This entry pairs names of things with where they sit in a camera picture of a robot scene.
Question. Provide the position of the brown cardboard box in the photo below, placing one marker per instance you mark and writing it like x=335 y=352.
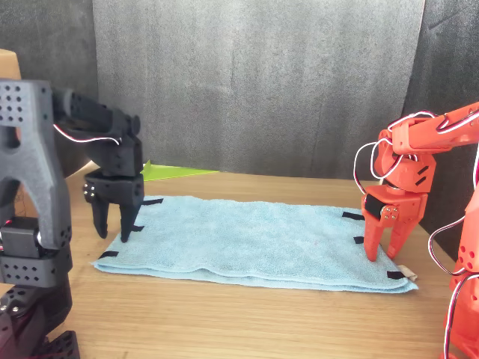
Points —
x=9 y=65

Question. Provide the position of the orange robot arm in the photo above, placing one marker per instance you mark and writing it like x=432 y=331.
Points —
x=419 y=138

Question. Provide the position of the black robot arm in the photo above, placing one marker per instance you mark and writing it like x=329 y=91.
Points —
x=30 y=149

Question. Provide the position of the bright green plastic sheet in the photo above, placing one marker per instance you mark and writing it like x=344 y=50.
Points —
x=172 y=172

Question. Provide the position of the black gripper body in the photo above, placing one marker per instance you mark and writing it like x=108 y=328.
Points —
x=116 y=188

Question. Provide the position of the light blue towel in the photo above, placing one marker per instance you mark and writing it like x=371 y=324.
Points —
x=243 y=243

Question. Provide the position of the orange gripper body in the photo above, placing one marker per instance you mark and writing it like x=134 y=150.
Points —
x=404 y=205

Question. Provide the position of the light grey felt panel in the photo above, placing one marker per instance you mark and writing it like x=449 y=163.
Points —
x=262 y=75

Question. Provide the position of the dark grey felt panel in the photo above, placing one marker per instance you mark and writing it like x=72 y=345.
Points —
x=45 y=30
x=449 y=56

